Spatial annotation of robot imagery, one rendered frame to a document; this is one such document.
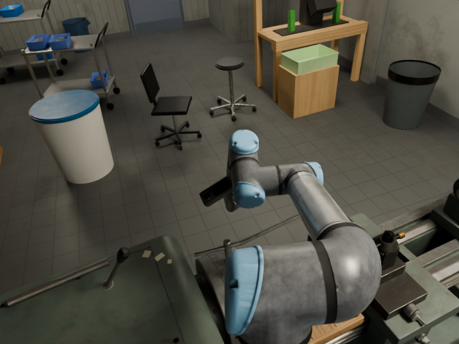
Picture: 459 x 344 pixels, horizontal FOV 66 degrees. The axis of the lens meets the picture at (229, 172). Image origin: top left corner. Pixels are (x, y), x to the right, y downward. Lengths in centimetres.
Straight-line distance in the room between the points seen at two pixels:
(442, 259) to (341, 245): 129
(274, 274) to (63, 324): 74
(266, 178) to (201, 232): 210
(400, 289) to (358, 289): 96
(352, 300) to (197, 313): 58
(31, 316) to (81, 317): 14
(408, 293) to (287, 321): 99
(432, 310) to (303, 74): 310
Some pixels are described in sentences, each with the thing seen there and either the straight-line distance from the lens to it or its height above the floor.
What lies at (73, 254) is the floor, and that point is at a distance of 309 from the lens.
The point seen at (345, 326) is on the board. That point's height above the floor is 91.
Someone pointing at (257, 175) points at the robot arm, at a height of 159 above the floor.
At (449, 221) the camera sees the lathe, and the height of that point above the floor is 92.
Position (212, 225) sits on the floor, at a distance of 295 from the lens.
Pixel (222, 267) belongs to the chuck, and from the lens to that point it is 111.
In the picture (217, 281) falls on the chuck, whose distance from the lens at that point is 108.
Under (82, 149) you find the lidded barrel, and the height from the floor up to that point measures 39.
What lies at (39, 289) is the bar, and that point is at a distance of 119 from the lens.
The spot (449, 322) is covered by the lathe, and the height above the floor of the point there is 54.
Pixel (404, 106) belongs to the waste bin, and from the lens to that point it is 418.
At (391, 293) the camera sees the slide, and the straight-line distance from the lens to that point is 145.
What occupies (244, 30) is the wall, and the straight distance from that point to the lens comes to 701.
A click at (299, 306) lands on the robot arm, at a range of 50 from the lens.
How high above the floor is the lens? 211
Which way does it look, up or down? 37 degrees down
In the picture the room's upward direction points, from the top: 5 degrees counter-clockwise
